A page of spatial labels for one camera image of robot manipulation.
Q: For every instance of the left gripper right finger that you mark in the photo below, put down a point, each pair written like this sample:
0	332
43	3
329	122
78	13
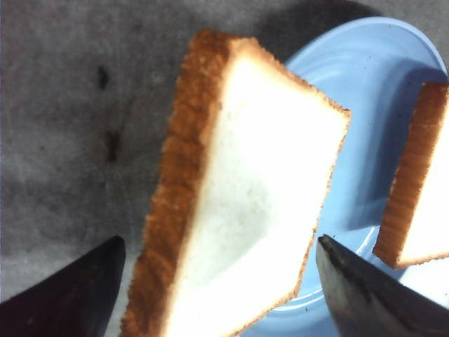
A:
365	301

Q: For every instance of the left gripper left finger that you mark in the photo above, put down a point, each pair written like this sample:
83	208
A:
78	300

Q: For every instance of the bread slice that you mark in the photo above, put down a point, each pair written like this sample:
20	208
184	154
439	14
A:
414	227
245	170

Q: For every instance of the blue plate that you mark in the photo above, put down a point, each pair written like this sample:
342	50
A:
374	67

